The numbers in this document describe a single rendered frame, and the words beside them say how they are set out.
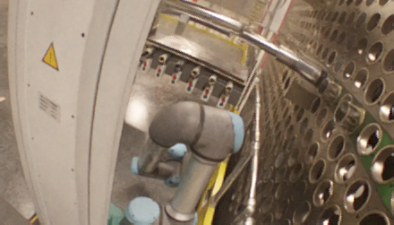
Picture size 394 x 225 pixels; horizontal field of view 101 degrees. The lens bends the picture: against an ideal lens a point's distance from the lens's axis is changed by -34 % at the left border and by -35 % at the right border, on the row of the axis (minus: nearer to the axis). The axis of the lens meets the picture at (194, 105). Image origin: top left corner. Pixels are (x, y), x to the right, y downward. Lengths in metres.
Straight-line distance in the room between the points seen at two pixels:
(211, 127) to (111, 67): 0.34
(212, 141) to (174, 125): 0.11
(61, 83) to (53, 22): 0.12
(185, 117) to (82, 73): 0.30
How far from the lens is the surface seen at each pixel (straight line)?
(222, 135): 0.62
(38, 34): 0.48
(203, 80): 2.36
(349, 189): 1.71
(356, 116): 1.83
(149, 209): 0.83
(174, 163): 0.97
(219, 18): 2.04
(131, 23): 0.32
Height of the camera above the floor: 1.65
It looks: 28 degrees down
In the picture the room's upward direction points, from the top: 23 degrees clockwise
